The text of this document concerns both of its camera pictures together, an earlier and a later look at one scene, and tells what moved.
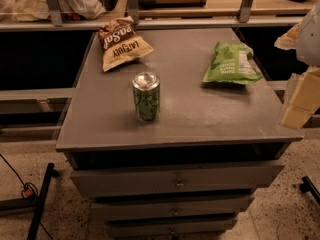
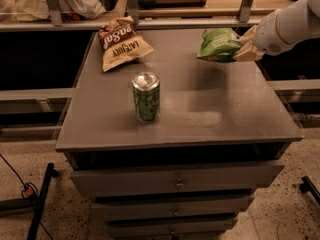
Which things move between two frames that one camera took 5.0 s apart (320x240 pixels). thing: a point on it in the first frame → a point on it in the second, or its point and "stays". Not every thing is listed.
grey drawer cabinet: (164, 154) stays
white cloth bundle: (31, 3) stays
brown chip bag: (120, 43) stays
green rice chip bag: (233, 62) → (219, 45)
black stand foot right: (308, 186) stays
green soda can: (146, 88) stays
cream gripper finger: (305, 101) → (247, 54)
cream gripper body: (310, 39) → (268, 34)
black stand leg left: (50, 172) stays
